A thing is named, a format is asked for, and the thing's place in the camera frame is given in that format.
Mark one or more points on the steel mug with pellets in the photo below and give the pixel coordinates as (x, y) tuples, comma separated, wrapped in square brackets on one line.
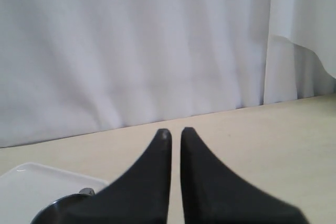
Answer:
[(54, 211)]

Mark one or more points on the white plastic tray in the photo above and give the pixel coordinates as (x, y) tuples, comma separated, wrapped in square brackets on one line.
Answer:
[(28, 188)]

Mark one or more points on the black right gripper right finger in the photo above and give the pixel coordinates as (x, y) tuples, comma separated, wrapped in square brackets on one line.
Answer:
[(213, 193)]

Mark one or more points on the white backdrop curtain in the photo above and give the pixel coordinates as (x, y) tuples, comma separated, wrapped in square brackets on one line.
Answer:
[(72, 67)]

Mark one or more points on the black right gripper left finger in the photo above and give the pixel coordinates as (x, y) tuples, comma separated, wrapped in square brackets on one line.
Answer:
[(140, 195)]

